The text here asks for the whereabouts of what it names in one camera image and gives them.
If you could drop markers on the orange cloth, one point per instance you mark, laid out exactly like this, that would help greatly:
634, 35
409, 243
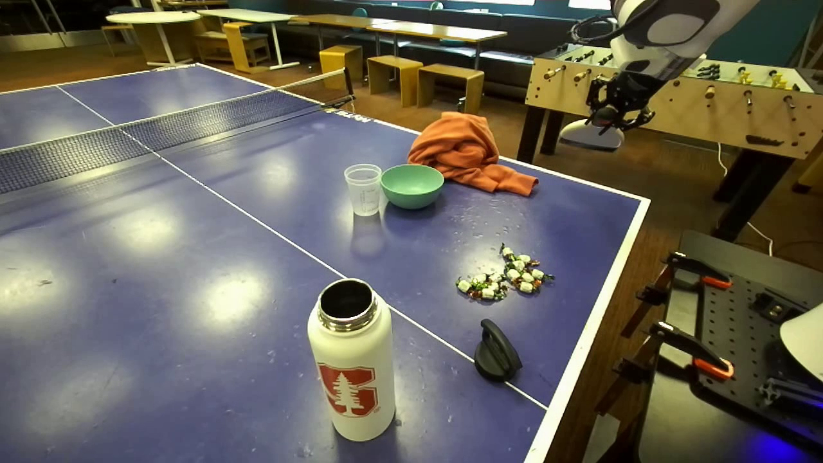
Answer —
464, 150

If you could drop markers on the teal bowl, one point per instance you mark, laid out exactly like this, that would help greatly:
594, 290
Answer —
413, 187

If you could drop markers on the long wooden table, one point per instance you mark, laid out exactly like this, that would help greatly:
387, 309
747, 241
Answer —
401, 30

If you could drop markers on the round white table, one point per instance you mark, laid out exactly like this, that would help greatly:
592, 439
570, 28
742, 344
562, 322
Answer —
158, 23

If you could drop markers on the white and black brush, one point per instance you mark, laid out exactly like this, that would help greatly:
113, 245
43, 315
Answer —
592, 137

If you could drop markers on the black perforated cart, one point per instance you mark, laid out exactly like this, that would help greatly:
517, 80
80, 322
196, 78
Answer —
770, 411

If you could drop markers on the table tennis net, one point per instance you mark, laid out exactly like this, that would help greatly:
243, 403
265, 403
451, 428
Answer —
76, 128

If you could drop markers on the white water bottle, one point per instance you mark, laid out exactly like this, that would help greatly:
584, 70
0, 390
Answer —
354, 352

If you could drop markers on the pile of candies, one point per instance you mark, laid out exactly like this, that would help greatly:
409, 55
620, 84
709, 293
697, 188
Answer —
517, 271

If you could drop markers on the foosball table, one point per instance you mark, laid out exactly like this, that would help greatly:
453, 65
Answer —
768, 114

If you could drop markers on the orange handled clamp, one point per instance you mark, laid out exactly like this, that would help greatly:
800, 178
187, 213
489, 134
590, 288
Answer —
706, 273
703, 360

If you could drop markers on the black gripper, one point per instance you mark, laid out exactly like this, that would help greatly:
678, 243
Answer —
620, 101

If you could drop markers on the small black clip object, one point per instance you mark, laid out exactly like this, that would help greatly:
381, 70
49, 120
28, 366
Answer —
495, 356

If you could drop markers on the wooden bench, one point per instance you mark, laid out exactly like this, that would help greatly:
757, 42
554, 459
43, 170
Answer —
467, 80

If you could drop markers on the clear plastic cup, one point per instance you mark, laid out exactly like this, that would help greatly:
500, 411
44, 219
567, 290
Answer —
364, 187

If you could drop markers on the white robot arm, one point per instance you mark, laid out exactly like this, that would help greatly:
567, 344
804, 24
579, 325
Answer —
651, 42

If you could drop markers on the yellow wooden stool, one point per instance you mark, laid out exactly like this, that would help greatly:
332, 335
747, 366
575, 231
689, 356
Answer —
342, 55

